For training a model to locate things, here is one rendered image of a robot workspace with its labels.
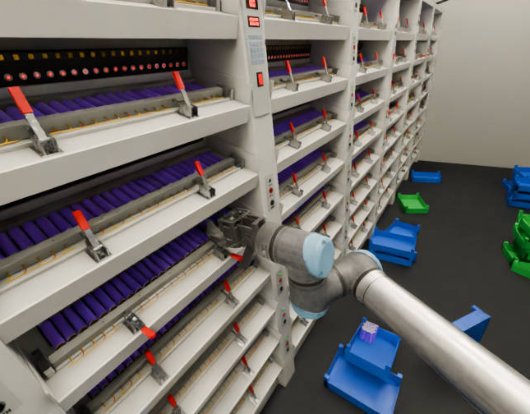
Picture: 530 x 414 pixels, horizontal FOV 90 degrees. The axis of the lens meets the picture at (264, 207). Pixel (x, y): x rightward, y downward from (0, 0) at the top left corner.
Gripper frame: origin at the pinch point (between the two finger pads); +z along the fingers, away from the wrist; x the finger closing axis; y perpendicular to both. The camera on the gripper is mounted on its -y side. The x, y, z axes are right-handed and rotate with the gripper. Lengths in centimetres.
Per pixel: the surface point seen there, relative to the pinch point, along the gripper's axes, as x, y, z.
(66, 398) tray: 44.5, -6.9, -8.1
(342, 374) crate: -35, -100, -26
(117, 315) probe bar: 31.3, -2.2, -3.7
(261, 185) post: -15.6, 8.8, -8.8
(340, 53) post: -85, 42, -6
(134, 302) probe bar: 27.4, -2.2, -3.7
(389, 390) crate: -40, -101, -47
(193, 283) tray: 14.6, -6.0, -7.1
